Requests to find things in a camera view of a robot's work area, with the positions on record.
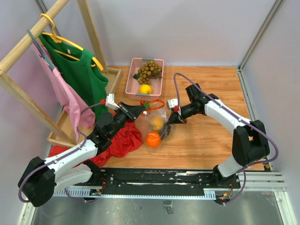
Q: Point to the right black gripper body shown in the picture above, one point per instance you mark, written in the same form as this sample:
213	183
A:
177	115

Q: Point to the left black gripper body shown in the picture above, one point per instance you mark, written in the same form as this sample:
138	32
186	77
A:
123	108

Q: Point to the small yellow fake fruit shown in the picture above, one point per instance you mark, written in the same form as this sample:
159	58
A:
157	123

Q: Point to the yellow fake lemon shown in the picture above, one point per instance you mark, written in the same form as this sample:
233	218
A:
145	89

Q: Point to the clear zip bag orange seal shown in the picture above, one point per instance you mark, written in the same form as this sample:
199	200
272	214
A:
157	108

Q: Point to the orange fake orange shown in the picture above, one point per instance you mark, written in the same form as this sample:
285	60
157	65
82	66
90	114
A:
153	139

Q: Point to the brown longan fruit bunch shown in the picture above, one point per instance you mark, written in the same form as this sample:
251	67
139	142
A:
149	71

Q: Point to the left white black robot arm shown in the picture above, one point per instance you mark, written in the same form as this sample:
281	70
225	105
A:
114	134

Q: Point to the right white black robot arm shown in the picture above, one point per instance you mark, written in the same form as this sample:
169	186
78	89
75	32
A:
249	142

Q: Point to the dark blueberry cluster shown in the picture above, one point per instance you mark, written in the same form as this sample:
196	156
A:
166	131

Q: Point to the pink plastic basket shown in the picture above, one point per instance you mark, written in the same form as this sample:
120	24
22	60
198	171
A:
132	86

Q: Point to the red cloth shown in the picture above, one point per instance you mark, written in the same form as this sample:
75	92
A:
128	139

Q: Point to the wooden clothes rack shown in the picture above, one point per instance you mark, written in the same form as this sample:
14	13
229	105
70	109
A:
20	128

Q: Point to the pink shirt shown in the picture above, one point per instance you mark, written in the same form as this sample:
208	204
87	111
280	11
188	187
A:
68	98

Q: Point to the green shirt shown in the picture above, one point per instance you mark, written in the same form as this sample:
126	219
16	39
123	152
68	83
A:
78	69

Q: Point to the grey clothes hanger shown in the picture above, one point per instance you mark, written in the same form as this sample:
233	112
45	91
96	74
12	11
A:
43	54

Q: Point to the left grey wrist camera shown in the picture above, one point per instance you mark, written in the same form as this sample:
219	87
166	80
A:
110	102

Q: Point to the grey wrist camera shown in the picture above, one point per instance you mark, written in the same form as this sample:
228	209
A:
110	102
172	103

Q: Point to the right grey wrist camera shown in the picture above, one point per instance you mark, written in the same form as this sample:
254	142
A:
172	103

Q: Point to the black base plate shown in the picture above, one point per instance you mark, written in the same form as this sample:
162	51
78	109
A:
161	182

